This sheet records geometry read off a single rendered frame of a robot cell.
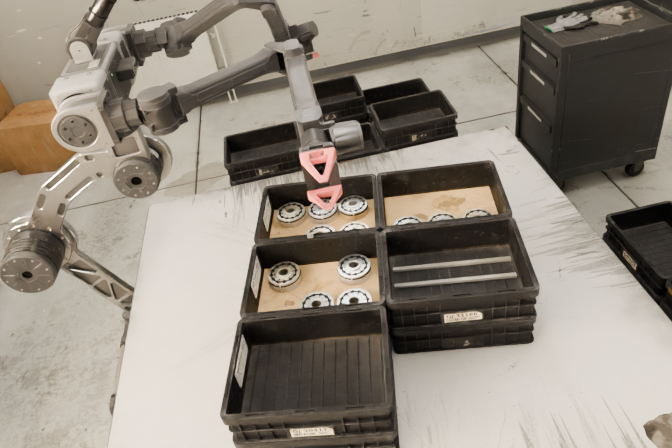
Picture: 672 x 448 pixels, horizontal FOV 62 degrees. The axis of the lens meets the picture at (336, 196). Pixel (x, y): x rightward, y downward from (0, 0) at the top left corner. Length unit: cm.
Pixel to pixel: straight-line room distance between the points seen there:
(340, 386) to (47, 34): 389
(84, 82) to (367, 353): 101
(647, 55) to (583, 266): 143
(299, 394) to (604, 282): 99
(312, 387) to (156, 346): 62
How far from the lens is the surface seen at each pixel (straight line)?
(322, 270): 177
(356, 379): 150
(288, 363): 157
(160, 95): 144
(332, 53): 479
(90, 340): 314
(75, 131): 153
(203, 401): 174
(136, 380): 188
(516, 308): 160
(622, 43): 300
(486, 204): 195
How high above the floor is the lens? 206
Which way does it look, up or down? 37 degrees down
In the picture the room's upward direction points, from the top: 11 degrees counter-clockwise
